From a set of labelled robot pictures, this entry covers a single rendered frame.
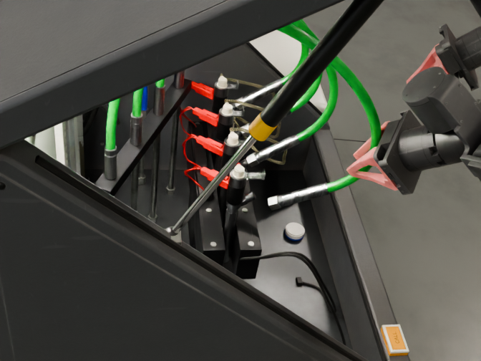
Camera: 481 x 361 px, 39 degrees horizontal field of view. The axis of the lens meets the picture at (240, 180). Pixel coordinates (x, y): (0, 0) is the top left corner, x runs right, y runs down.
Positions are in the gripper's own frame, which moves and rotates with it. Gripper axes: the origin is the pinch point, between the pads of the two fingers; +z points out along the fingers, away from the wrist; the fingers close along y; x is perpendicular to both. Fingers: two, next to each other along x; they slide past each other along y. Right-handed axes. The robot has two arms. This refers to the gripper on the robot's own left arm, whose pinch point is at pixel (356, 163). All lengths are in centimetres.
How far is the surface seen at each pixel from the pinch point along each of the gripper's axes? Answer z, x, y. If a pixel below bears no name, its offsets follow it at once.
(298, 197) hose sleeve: 9.0, -0.1, 4.7
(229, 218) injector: 25.9, 0.9, 5.0
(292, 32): -6.2, -22.5, 0.5
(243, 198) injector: 22.3, -0.6, 2.7
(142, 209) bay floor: 55, -1, -1
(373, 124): -6.5, -5.4, -0.6
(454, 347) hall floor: 69, 123, -50
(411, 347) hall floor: 77, 113, -44
